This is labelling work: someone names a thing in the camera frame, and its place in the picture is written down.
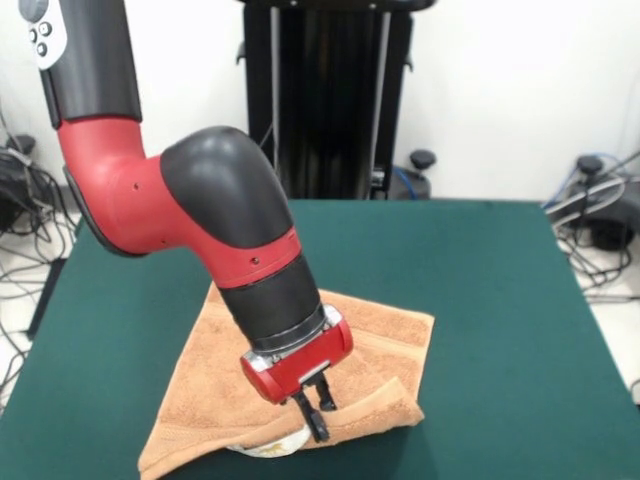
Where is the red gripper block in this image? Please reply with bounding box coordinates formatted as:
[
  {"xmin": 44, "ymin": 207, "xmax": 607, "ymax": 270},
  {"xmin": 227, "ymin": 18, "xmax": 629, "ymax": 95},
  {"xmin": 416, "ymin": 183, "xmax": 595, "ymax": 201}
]
[{"xmin": 239, "ymin": 305, "xmax": 356, "ymax": 444}]

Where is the tan terry towel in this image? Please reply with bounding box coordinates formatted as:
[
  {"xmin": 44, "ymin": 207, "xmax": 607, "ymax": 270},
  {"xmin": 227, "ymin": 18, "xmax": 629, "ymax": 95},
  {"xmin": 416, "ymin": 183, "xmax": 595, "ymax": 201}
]
[{"xmin": 137, "ymin": 287, "xmax": 435, "ymax": 480}]

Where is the dark green table cloth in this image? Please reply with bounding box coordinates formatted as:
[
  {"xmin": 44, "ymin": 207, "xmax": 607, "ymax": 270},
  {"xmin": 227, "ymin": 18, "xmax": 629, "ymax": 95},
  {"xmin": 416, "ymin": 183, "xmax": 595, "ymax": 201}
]
[{"xmin": 0, "ymin": 199, "xmax": 639, "ymax": 480}]

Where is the gray floor leg black knob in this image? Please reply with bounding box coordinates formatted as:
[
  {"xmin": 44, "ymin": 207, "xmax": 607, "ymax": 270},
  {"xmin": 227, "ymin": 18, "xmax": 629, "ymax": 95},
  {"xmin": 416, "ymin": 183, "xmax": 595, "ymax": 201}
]
[
  {"xmin": 543, "ymin": 153, "xmax": 640, "ymax": 252},
  {"xmin": 0, "ymin": 133, "xmax": 66, "ymax": 236}
]

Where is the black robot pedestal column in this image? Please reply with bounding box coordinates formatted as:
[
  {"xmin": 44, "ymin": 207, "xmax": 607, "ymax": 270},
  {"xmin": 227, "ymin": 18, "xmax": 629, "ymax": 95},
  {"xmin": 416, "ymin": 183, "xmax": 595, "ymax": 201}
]
[{"xmin": 234, "ymin": 0, "xmax": 417, "ymax": 200}]

